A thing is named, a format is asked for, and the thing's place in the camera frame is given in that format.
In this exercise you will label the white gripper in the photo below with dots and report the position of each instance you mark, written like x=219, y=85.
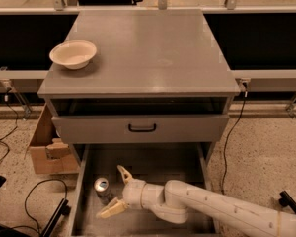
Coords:
x=133, y=193

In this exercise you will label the silver redbull can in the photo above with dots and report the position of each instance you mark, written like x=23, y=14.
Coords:
x=102, y=188

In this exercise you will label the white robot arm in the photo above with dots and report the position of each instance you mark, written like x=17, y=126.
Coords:
x=172, y=201

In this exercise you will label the open grey middle drawer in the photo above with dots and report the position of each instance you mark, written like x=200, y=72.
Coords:
x=153, y=163

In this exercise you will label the grey drawer cabinet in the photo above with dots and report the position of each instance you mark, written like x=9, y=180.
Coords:
x=148, y=63

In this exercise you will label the black stand leg left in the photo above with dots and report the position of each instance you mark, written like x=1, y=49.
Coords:
x=63, y=209

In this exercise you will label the black stand leg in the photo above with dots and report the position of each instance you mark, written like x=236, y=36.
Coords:
x=63, y=209
x=286, y=200

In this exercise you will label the brown cardboard box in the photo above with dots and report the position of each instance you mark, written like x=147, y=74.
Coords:
x=49, y=154

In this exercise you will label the white paper bowl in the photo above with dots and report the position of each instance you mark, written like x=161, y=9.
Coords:
x=74, y=54

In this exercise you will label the black stand leg right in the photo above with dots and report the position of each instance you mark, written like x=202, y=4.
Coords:
x=286, y=200

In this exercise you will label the black drawer handle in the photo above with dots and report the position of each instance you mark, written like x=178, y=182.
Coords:
x=143, y=129

